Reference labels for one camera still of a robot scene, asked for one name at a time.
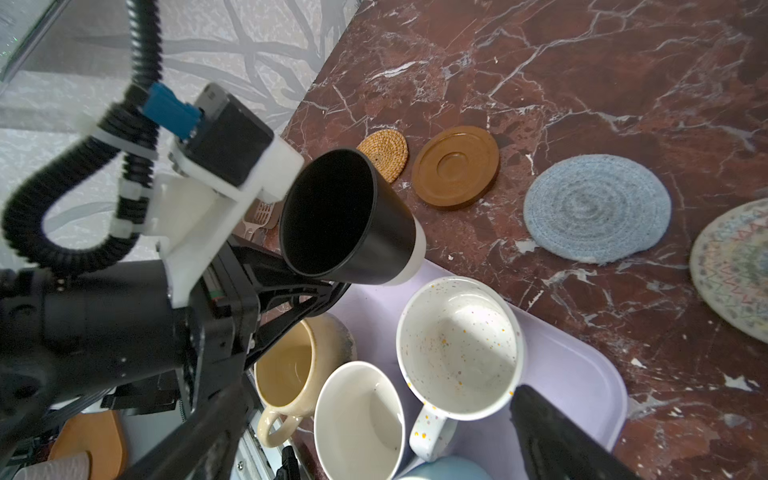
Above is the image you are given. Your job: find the lilac plastic tray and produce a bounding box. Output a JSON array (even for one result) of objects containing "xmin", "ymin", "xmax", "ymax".
[{"xmin": 329, "ymin": 261, "xmax": 628, "ymax": 479}]

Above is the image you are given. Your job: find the beige ceramic mug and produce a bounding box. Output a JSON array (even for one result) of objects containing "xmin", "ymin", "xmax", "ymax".
[{"xmin": 254, "ymin": 314, "xmax": 357, "ymax": 448}]

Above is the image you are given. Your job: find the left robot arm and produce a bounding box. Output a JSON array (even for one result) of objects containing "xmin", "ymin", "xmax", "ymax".
[{"xmin": 1, "ymin": 1, "xmax": 347, "ymax": 457}]

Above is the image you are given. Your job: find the blue woven coaster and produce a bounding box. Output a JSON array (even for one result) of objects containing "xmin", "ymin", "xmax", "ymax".
[{"xmin": 523, "ymin": 154, "xmax": 672, "ymax": 264}]

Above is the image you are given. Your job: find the red spray bottle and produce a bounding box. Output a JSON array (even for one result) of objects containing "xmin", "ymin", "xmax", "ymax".
[{"xmin": 275, "ymin": 446, "xmax": 301, "ymax": 480}]

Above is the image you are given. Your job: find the woven rattan coaster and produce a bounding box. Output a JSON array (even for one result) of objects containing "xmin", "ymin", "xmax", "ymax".
[{"xmin": 357, "ymin": 129, "xmax": 409, "ymax": 183}]

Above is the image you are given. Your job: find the white grey-handled mug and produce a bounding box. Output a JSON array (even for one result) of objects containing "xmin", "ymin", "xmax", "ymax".
[{"xmin": 314, "ymin": 361, "xmax": 406, "ymax": 479}]

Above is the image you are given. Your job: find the black cup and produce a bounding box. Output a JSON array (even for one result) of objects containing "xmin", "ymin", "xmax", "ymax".
[{"xmin": 279, "ymin": 149, "xmax": 426, "ymax": 286}]

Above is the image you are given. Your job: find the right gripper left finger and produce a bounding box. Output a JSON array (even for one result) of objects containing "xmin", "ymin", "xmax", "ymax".
[{"xmin": 120, "ymin": 383, "xmax": 255, "ymax": 479}]

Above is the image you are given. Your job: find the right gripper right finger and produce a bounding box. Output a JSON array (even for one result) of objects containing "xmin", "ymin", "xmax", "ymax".
[{"xmin": 510, "ymin": 385, "xmax": 639, "ymax": 480}]

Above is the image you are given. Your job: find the left brown wooden coaster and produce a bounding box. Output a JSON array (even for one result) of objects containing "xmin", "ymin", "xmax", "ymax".
[{"xmin": 411, "ymin": 126, "xmax": 500, "ymax": 210}]

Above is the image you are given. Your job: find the white speckled mug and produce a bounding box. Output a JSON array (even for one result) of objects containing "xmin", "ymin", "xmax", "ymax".
[{"xmin": 396, "ymin": 276, "xmax": 527, "ymax": 462}]

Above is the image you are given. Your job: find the white blue mug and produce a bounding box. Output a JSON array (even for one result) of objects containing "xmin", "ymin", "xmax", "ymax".
[{"xmin": 400, "ymin": 456, "xmax": 491, "ymax": 480}]

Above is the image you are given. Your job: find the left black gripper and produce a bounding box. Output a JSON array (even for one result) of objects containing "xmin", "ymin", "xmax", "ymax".
[{"xmin": 174, "ymin": 236, "xmax": 350, "ymax": 420}]

